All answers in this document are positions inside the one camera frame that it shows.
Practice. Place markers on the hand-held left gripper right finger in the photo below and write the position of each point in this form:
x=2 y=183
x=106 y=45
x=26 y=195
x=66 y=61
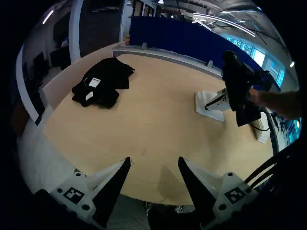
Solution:
x=225 y=189

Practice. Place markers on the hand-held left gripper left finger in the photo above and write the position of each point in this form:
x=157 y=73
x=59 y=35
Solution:
x=76 y=189

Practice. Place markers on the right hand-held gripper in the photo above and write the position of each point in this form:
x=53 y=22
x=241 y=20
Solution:
x=239 y=79

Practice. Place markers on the white towel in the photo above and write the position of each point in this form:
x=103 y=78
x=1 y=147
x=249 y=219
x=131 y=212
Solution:
x=204 y=105

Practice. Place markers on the person's right forearm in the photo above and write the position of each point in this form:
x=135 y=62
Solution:
x=283 y=104

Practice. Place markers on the person's right hand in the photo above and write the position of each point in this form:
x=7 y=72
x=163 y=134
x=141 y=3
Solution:
x=255 y=97

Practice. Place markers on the stack of white towels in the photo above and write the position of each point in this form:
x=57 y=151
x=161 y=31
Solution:
x=262 y=129

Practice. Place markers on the blue desk screen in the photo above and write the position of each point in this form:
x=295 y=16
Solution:
x=182 y=40

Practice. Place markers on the heap of black towels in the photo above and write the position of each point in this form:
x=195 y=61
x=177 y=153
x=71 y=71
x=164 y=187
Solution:
x=105 y=81

